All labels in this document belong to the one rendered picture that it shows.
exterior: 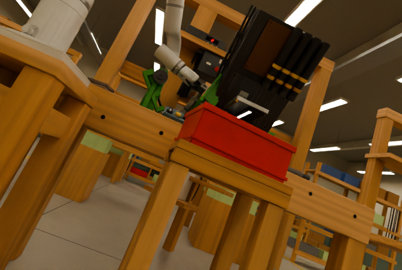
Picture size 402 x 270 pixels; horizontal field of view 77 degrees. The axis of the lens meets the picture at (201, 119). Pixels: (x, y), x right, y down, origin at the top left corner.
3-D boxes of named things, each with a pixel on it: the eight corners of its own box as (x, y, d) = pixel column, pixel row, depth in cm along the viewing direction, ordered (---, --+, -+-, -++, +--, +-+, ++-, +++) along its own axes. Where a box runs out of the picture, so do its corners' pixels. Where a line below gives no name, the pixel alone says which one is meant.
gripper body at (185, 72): (179, 65, 131) (195, 80, 132) (186, 61, 140) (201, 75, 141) (171, 75, 135) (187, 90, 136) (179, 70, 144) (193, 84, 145)
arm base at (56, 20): (47, 45, 63) (81, -14, 67) (-16, 22, 65) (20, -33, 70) (83, 76, 82) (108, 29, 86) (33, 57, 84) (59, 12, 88)
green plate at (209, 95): (209, 113, 126) (233, 83, 132) (196, 103, 125) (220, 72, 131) (204, 117, 137) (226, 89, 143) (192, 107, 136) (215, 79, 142)
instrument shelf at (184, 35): (294, 91, 167) (295, 86, 168) (169, 30, 156) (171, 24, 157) (275, 100, 191) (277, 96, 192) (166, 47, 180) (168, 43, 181)
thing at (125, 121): (368, 245, 106) (375, 210, 110) (15, 95, 88) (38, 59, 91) (343, 236, 120) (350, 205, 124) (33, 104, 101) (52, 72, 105)
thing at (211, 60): (221, 81, 159) (230, 60, 162) (197, 69, 157) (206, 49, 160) (216, 86, 171) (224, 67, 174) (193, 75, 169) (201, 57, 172)
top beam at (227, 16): (332, 72, 191) (335, 62, 193) (148, -23, 172) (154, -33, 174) (324, 76, 199) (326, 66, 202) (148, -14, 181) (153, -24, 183)
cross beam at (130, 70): (288, 149, 182) (292, 137, 185) (119, 71, 166) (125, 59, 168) (285, 149, 187) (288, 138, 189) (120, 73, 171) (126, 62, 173)
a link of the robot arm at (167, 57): (173, 70, 143) (169, 72, 134) (156, 54, 142) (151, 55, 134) (183, 59, 141) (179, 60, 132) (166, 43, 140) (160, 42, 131)
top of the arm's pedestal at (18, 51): (55, 76, 57) (64, 61, 58) (-83, 17, 55) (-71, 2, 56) (93, 109, 88) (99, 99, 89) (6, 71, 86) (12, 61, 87)
